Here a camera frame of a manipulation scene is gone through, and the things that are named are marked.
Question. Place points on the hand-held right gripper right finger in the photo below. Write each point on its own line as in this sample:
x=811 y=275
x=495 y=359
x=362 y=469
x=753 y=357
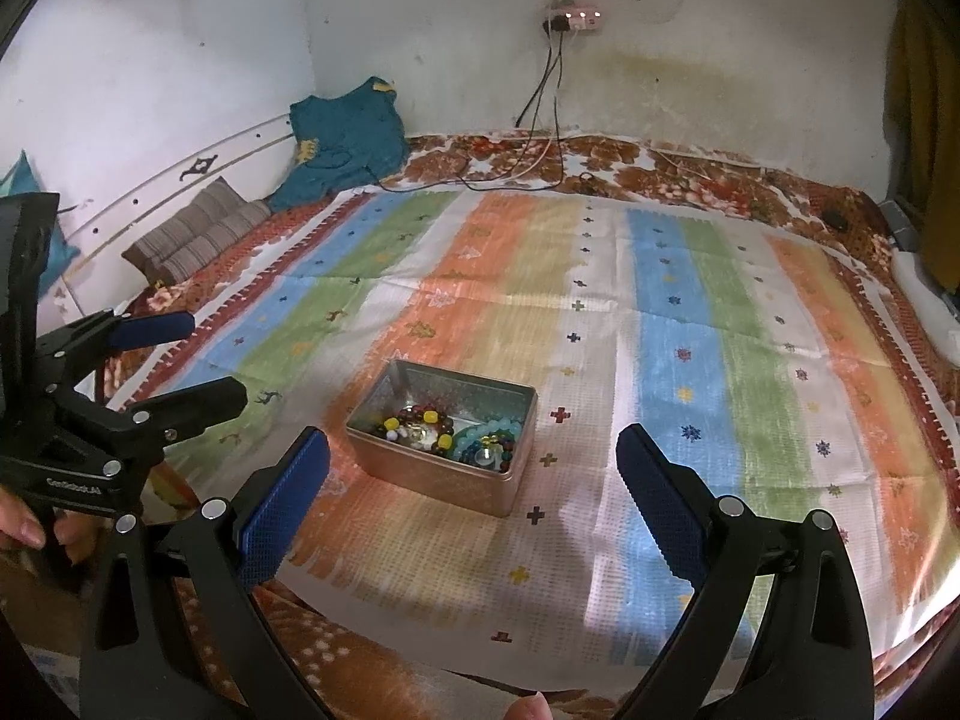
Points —
x=660 y=510

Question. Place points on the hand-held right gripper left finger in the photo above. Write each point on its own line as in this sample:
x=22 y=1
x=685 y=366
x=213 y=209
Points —
x=285 y=510

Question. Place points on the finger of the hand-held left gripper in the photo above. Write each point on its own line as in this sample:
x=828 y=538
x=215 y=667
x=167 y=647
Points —
x=154 y=326
x=195 y=405

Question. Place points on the metal tin box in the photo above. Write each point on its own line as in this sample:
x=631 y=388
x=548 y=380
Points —
x=450 y=484

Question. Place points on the person's left hand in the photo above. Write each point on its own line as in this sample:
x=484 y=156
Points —
x=19 y=521

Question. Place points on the person's right hand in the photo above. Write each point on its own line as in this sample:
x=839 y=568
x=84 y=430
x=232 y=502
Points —
x=529 y=709

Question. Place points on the brown striped cushion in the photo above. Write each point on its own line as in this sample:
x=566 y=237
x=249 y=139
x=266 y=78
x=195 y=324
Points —
x=187 y=221
x=221 y=244

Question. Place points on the striped printed mat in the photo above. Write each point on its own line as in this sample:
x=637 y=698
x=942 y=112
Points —
x=675 y=360

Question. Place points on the white bed headboard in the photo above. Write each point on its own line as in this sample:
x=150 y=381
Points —
x=150 y=165

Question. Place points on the cardboard box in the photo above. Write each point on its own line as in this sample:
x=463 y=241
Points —
x=30 y=615

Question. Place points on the teal cushion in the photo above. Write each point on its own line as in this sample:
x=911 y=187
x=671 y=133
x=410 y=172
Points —
x=21 y=180

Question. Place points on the teal garment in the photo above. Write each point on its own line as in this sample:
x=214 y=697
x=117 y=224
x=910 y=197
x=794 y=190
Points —
x=345 y=135

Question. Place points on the small black object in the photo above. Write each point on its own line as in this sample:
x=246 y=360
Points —
x=834 y=221

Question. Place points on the striped colourful blanket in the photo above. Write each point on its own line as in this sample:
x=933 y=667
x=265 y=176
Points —
x=660 y=165

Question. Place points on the grey object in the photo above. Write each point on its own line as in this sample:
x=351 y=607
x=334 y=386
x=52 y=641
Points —
x=896 y=225

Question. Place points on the yellow curtain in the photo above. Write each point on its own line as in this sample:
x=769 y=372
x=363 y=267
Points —
x=922 y=127

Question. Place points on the pink power strip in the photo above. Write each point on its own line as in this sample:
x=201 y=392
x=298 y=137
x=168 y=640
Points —
x=581 y=17

